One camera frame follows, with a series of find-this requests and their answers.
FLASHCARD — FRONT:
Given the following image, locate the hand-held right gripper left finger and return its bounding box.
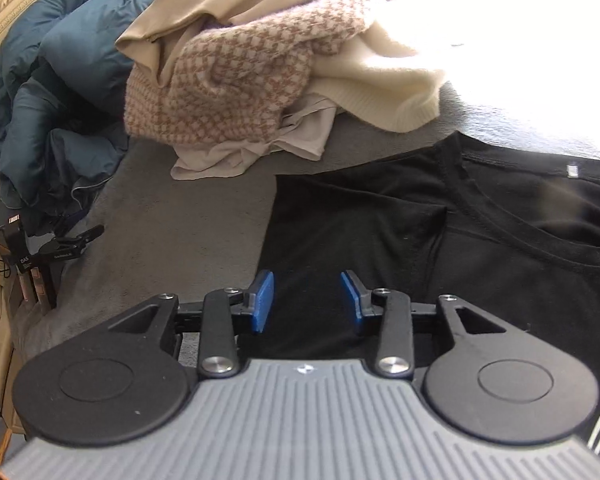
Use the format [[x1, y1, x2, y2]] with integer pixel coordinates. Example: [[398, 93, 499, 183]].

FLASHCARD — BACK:
[[108, 269, 276, 379]]

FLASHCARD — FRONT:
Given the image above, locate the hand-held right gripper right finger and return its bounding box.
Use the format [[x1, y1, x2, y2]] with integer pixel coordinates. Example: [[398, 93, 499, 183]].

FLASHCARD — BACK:
[[340, 269, 508, 379]]

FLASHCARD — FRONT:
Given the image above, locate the black t-shirt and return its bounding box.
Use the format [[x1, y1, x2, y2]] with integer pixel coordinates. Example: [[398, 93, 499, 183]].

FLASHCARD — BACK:
[[240, 130, 600, 457]]

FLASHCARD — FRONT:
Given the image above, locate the grey fleece blanket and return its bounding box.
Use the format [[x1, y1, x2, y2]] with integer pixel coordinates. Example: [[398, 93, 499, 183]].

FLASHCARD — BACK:
[[10, 0, 600, 361]]

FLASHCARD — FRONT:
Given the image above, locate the pale thin garment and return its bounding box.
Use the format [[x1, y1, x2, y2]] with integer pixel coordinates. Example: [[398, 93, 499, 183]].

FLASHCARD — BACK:
[[170, 91, 340, 182]]

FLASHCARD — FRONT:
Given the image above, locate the black clamp device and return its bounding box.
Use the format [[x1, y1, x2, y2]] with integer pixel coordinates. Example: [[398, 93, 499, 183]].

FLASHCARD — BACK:
[[0, 211, 106, 312]]

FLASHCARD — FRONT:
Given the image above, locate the houndstooth knit sweater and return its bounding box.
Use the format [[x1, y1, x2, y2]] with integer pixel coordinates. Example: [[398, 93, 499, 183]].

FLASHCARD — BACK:
[[123, 0, 382, 145]]

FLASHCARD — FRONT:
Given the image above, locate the cream fluffy sweater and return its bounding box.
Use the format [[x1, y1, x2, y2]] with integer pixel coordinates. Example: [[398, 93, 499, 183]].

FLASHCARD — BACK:
[[307, 20, 450, 134]]

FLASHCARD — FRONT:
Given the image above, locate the teal puffy duvet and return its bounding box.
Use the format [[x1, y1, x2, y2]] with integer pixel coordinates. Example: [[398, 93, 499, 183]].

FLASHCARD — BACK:
[[0, 0, 181, 228]]

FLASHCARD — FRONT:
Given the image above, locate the beige garment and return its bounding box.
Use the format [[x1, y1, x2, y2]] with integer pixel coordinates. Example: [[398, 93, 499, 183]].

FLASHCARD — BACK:
[[116, 0, 355, 87]]

